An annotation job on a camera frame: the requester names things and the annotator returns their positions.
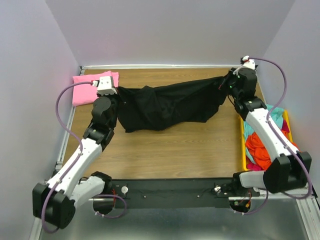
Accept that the black t-shirt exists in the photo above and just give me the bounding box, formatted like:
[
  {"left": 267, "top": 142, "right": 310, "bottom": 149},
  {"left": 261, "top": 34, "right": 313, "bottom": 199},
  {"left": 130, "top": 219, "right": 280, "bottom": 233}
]
[{"left": 117, "top": 76, "right": 228, "bottom": 133}]

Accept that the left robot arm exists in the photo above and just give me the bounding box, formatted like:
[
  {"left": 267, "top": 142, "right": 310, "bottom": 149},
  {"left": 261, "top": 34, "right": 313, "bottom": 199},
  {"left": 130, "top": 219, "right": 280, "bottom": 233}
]
[{"left": 32, "top": 94, "right": 120, "bottom": 229}]

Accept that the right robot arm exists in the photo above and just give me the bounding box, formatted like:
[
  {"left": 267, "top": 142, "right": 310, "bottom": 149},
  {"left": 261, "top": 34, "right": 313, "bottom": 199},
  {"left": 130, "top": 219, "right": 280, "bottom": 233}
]
[{"left": 224, "top": 67, "right": 312, "bottom": 196}]

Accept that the folded pink t-shirt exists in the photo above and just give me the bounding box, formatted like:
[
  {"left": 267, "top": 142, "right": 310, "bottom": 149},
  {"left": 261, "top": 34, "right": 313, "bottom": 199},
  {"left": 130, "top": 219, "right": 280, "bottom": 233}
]
[{"left": 72, "top": 71, "right": 119, "bottom": 107}]

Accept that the teal t-shirt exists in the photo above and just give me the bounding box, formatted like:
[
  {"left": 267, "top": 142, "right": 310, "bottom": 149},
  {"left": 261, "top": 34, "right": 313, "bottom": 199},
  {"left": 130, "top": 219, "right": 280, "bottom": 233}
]
[{"left": 243, "top": 107, "right": 288, "bottom": 171}]

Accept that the magenta t-shirt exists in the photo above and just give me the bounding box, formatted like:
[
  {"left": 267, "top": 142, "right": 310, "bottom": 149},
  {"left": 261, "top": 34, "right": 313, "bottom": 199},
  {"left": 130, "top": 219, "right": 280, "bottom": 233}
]
[{"left": 246, "top": 119, "right": 291, "bottom": 172}]

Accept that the orange t-shirt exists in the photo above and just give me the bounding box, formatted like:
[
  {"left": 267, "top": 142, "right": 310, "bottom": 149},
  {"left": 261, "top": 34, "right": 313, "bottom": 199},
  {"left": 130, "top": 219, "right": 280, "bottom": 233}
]
[{"left": 244, "top": 131, "right": 300, "bottom": 171}]

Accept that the yellow plastic bin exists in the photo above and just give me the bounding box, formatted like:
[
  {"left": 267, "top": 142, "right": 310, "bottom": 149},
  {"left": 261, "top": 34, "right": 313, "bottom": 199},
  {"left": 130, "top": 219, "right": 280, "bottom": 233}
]
[{"left": 239, "top": 109, "right": 293, "bottom": 171}]

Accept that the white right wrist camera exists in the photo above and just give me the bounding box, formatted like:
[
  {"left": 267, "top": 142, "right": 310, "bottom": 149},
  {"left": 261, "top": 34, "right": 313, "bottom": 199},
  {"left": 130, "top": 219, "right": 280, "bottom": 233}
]
[{"left": 233, "top": 55, "right": 256, "bottom": 75}]

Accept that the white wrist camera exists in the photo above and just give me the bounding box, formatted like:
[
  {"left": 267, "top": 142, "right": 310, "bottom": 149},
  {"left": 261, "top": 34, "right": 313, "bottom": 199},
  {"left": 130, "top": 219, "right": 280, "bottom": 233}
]
[
  {"left": 92, "top": 76, "right": 117, "bottom": 97},
  {"left": 233, "top": 55, "right": 256, "bottom": 75}
]

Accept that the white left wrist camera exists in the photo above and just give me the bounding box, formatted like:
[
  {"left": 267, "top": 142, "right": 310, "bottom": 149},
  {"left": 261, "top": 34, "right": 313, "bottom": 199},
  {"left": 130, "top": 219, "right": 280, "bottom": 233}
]
[{"left": 92, "top": 76, "right": 117, "bottom": 97}]

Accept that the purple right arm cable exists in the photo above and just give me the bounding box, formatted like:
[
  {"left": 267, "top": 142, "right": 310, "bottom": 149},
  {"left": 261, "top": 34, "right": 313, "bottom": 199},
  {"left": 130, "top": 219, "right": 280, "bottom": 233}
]
[{"left": 252, "top": 57, "right": 314, "bottom": 200}]

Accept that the black mounting base plate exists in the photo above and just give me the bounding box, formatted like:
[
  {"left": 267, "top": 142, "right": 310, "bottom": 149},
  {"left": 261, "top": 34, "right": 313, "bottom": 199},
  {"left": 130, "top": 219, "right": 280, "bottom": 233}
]
[{"left": 92, "top": 177, "right": 261, "bottom": 215}]

